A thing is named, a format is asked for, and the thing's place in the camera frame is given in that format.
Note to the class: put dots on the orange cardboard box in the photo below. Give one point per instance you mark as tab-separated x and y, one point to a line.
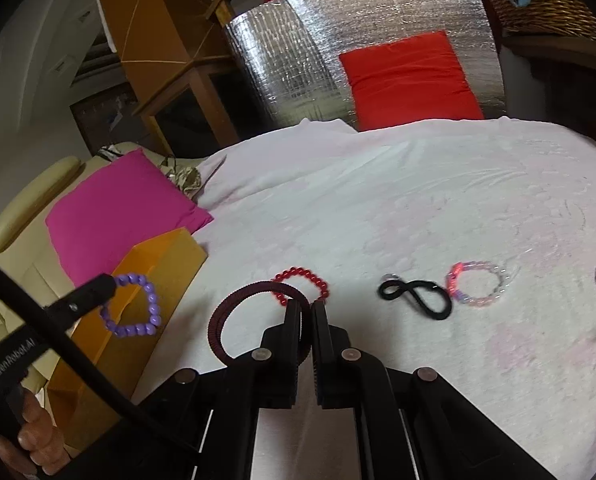
177	260

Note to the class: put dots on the small red cushion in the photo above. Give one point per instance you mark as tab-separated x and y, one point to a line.
408	80

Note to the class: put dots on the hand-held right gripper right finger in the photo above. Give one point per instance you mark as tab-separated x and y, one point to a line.
320	330

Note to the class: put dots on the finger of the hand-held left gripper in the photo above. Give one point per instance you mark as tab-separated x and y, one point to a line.
87	296

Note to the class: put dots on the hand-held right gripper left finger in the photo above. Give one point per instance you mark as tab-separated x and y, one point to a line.
293	322

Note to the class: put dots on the white blanket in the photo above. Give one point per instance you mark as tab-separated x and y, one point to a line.
378	200

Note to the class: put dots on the person's left hand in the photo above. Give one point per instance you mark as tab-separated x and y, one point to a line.
40	430

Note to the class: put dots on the silver foil board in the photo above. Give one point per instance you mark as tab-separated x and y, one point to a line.
288	60

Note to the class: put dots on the striped cloth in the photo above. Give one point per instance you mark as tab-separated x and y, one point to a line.
108	152

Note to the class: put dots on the pink pillow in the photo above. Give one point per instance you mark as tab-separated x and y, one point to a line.
117	200

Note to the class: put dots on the wooden cabinet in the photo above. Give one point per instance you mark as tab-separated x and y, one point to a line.
147	35

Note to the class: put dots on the beige leather sofa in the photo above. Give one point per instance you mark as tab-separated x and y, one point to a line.
22	200

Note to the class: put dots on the patterned crumpled cloth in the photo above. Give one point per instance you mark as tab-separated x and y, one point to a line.
185	179

